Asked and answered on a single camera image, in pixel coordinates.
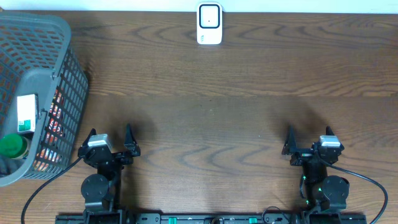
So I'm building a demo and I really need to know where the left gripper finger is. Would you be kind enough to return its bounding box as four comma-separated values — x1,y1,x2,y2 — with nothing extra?
81,128,96,147
124,124,141,157

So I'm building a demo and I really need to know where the orange snack bar wrapper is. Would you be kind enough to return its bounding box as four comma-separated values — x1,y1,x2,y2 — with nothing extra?
34,90,64,171

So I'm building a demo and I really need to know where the white green carton box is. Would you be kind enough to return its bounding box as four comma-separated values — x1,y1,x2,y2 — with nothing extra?
17,94,38,134

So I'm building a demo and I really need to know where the green lid white jar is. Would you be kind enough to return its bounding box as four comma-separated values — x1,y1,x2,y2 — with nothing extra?
1,134,30,159

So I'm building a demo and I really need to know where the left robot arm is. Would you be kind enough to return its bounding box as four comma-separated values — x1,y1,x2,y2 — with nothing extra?
78,124,141,223

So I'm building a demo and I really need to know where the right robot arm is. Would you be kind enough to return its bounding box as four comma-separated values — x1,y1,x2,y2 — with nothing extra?
282,127,349,224

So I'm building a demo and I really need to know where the white barcode scanner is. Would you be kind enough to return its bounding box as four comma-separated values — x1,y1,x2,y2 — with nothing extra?
197,2,223,45

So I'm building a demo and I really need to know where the grey plastic basket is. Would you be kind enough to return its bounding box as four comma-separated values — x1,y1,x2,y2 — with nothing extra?
1,11,89,187

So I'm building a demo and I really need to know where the right black cable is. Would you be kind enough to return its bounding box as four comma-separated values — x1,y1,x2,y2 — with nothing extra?
313,151,389,224

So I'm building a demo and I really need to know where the black cable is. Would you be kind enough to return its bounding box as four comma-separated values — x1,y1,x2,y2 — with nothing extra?
313,151,389,224
21,156,83,224

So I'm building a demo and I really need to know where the left black cable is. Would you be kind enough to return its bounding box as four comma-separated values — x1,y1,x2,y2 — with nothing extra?
21,156,83,224

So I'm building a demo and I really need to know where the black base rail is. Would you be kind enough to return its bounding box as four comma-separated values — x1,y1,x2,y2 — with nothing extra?
55,212,368,224

